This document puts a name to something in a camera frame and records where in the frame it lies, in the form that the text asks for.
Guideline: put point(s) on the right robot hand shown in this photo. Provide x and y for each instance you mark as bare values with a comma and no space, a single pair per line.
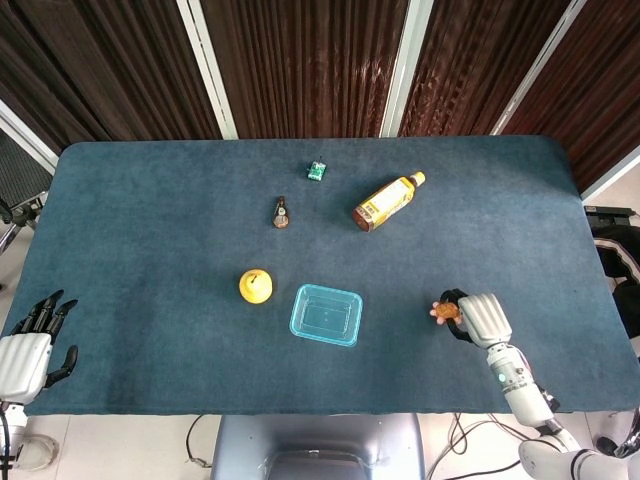
484,320

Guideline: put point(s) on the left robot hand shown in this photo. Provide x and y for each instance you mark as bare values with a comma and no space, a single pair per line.
22,357

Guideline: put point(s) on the small orange round object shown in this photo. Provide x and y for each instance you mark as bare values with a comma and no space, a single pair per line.
445,311

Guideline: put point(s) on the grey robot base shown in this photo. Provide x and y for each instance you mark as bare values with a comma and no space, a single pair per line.
317,446

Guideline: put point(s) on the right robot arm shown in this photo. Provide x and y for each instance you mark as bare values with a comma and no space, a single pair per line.
540,405

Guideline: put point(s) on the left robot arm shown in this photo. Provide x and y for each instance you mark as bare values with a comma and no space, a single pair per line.
10,430

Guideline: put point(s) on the brown tea bottle yellow label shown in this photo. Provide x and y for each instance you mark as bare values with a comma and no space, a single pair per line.
386,201

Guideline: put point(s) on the clear blue plastic container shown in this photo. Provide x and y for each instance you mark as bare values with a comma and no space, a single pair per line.
326,315

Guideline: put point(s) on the black metal stand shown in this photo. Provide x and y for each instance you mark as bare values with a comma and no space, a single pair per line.
611,216

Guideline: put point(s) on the black mesh chair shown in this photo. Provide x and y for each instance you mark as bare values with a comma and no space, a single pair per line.
20,177

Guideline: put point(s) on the blue table cloth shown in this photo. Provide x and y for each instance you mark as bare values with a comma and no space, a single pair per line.
300,280

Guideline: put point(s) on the yellow lemon-like fruit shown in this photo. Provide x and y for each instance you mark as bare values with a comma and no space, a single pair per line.
255,285

